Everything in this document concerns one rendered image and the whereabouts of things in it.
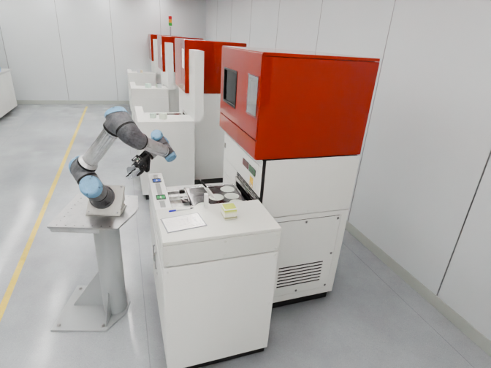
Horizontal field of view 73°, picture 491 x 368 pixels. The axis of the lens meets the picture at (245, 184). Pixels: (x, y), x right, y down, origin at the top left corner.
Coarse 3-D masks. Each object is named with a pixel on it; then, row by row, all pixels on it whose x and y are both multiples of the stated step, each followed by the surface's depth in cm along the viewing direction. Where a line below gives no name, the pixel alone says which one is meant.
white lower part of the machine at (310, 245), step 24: (288, 216) 220; (312, 216) 227; (336, 216) 234; (288, 240) 228; (312, 240) 236; (336, 240) 244; (288, 264) 237; (312, 264) 246; (336, 264) 254; (288, 288) 247; (312, 288) 256
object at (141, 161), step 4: (144, 152) 220; (148, 152) 219; (136, 156) 218; (140, 156) 217; (144, 156) 220; (148, 156) 222; (152, 156) 222; (132, 160) 218; (136, 160) 218; (140, 160) 217; (144, 160) 216; (136, 164) 217; (140, 164) 217; (144, 164) 220; (140, 168) 219
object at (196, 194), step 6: (210, 186) 236; (216, 186) 236; (222, 186) 237; (234, 186) 238; (192, 192) 225; (198, 192) 226; (204, 192) 227; (216, 192) 228; (222, 192) 228; (228, 192) 229; (234, 192) 229; (192, 198) 217; (198, 198) 218; (240, 198) 222
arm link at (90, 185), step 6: (90, 174) 191; (78, 180) 190; (84, 180) 188; (90, 180) 188; (96, 180) 189; (84, 186) 187; (90, 186) 187; (96, 186) 188; (102, 186) 192; (84, 192) 186; (90, 192) 187; (96, 192) 188; (102, 192) 193; (90, 198) 191; (96, 198) 193; (102, 198) 197
